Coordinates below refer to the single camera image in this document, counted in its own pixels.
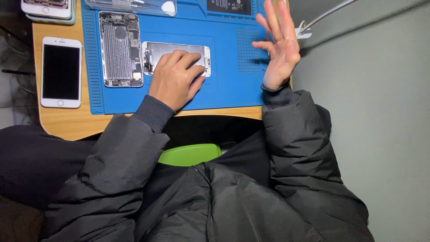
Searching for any person's right hand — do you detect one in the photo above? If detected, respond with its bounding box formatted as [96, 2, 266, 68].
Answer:
[252, 0, 301, 91]

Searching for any person's left hand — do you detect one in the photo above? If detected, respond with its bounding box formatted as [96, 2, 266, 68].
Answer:
[148, 50, 207, 112]

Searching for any white phone screen assembly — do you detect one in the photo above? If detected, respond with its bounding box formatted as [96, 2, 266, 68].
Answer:
[142, 42, 211, 78]

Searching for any white lamp clamp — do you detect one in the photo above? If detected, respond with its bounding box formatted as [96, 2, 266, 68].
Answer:
[295, 20, 312, 40]

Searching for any blue silicone repair mat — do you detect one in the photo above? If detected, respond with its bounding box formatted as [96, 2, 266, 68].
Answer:
[81, 0, 274, 115]

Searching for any opened phone chassis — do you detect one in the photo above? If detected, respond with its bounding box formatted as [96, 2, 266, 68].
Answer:
[98, 11, 144, 88]

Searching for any green plastic stool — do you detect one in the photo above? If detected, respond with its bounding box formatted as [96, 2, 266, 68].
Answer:
[157, 143, 222, 167]

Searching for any black phone battery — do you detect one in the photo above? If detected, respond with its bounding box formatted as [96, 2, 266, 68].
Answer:
[206, 0, 252, 16]

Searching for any silver precision screwdriver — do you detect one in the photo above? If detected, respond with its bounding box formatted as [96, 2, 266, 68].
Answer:
[91, 0, 159, 9]

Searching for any clear plastic tool case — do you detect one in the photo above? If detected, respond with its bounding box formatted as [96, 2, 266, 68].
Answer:
[84, 0, 178, 17]

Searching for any white smartphone with black screen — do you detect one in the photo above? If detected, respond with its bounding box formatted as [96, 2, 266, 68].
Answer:
[40, 37, 83, 109]

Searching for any smartphone in pale green case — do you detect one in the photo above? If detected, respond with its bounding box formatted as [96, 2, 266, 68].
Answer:
[25, 0, 77, 25]

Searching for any person's black puffer jacket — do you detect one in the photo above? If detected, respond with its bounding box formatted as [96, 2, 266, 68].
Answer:
[40, 85, 375, 242]

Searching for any white smartphone with cracked screen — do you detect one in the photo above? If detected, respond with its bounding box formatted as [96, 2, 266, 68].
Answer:
[21, 0, 73, 19]

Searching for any black pen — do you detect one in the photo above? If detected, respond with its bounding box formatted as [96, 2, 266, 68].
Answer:
[1, 69, 36, 76]

